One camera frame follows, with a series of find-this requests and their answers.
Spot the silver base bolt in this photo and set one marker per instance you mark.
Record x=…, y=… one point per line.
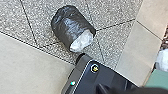
x=94, y=68

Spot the small green indicator light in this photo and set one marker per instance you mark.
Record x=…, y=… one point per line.
x=72, y=83

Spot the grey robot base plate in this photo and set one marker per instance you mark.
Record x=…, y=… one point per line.
x=100, y=80

